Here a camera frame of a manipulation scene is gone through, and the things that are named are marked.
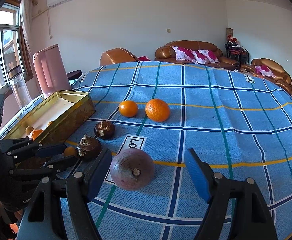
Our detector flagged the pink electric kettle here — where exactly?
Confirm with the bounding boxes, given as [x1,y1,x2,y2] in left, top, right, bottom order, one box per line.
[33,44,71,98]

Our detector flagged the pink curtain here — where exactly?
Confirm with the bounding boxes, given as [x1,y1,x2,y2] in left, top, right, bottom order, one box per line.
[20,0,41,94]

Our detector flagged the blue plaid tablecloth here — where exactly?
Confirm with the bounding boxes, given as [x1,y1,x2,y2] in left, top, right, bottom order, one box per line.
[66,62,292,239]

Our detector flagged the brown leather armchair left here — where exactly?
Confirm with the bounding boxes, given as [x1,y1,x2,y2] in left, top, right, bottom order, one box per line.
[100,48,139,66]

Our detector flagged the floral pillow on armchair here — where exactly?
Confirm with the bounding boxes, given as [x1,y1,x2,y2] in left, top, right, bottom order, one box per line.
[254,65,275,78]

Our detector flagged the dark mangosteen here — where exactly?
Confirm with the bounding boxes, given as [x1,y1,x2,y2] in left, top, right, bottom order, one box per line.
[94,120,115,140]
[76,134,102,162]

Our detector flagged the brown leather three-seat sofa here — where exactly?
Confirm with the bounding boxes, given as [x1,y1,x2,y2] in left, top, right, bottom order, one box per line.
[154,40,240,71]

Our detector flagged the stacked dark chairs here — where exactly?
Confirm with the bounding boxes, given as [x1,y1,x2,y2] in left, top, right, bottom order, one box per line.
[225,35,249,64]

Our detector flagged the purple round radish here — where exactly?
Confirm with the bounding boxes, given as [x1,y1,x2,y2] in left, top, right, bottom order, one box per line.
[110,148,154,191]

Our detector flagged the dark stool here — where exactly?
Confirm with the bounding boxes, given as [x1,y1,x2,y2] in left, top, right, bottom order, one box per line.
[67,70,83,80]

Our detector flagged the clear glass water bottle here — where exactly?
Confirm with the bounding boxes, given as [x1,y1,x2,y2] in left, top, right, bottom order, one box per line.
[8,65,32,112]

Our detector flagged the red pillow on armchair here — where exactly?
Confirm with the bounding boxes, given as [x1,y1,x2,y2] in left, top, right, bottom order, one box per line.
[138,56,151,62]

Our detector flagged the window with frame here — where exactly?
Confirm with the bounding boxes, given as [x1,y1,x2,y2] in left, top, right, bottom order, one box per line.
[0,3,21,93]

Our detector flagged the orange inside tin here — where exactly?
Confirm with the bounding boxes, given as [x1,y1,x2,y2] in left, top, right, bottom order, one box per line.
[29,129,43,140]

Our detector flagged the brown leather armchair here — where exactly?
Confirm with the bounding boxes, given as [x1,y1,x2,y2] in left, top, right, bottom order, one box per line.
[100,48,139,66]
[240,58,292,94]

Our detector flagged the floral pillow on sofa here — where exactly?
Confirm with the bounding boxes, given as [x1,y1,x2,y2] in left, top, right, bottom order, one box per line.
[172,46,197,63]

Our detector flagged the large orange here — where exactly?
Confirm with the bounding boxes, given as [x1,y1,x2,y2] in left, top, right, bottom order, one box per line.
[145,99,170,122]

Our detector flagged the small tan longan fruit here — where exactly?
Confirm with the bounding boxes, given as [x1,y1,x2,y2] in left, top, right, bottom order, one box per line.
[25,126,34,135]

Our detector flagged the gold metal tin box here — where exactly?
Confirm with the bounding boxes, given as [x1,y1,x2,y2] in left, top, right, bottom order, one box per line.
[0,90,95,144]

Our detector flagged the small orange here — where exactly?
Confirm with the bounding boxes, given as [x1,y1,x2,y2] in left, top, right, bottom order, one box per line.
[119,100,138,118]
[63,147,78,158]

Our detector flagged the brown leather armchair right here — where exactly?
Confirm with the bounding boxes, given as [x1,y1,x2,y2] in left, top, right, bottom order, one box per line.
[240,58,292,94]

